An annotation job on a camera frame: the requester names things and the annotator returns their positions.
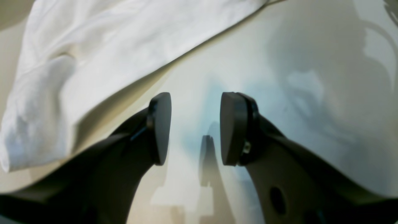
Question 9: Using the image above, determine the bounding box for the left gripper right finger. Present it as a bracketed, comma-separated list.
[220, 92, 398, 224]

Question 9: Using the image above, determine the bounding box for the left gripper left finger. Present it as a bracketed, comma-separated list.
[0, 92, 172, 224]

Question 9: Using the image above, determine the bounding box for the white printed t-shirt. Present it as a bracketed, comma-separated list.
[1, 0, 267, 172]

